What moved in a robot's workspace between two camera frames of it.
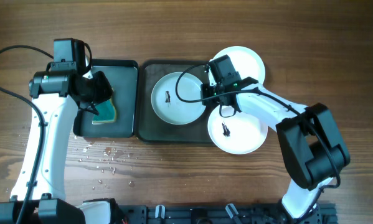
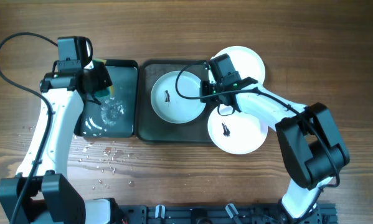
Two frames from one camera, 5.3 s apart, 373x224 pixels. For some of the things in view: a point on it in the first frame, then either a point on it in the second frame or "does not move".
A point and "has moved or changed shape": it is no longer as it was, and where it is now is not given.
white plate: [169, 107] does not move
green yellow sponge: [106, 112] has moved or changed shape
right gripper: [209, 97] does not move
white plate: [244, 61] does not move
